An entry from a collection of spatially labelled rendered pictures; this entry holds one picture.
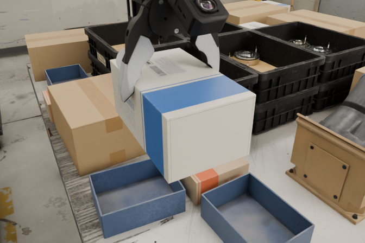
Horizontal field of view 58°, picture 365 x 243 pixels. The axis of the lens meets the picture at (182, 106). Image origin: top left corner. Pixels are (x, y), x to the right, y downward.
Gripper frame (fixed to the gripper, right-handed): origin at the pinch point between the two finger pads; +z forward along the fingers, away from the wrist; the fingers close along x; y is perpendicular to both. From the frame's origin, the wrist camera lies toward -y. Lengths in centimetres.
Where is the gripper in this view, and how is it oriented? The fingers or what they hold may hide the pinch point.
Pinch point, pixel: (174, 93)
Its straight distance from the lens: 46.1
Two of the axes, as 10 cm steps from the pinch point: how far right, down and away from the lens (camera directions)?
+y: -4.7, -4.2, 7.8
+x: -8.8, 2.3, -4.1
